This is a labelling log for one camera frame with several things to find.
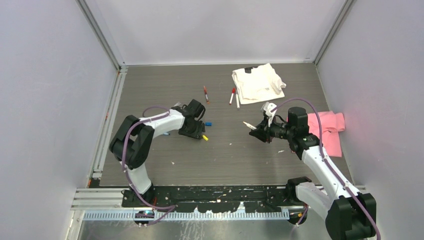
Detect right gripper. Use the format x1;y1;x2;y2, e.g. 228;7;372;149
249;114;294;143

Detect white pen yellow end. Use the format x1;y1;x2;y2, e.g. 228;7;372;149
243;121;257;130

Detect white acrylic marker grey tip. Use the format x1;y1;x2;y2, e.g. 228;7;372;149
235;94;240;110

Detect white red marker pen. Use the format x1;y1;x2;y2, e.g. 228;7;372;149
229;93;234;105

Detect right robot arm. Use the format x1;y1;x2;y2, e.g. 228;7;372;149
246;102;381;240

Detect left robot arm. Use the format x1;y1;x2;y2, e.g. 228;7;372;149
108;99;206;207

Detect orange brown gel pen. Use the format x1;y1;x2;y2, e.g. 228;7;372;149
203;86;210;104

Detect white folded cloth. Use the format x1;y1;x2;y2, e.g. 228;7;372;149
231;63;287;105

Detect pink cloth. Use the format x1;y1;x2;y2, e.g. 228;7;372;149
318;111;346;158

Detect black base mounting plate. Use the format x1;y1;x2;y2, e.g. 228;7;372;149
121;185;306;217

